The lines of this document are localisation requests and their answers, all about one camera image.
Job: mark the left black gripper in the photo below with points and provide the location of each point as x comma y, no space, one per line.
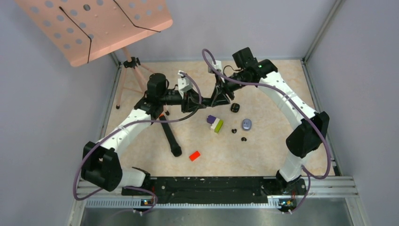
191,100

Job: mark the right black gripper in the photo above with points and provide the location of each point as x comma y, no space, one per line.
221,89

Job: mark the black earbud case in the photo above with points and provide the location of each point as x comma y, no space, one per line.
206,102
235,107

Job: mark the purple white green block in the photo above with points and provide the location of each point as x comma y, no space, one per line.
215,123

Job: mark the silver blue earbud case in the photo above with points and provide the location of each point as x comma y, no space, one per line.
246,124

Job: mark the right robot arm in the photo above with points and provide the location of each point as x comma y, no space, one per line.
309,126

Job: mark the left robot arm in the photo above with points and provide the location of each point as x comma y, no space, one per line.
101,160

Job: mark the red block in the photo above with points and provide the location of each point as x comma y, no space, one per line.
195,155

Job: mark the pink perforated music stand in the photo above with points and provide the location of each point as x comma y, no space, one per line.
85,30

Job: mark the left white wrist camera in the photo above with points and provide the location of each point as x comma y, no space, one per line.
184,82

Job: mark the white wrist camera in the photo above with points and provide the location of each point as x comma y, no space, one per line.
217,65
184,82

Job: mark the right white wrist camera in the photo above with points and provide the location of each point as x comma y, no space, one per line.
217,65

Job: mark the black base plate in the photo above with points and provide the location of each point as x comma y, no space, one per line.
219,190

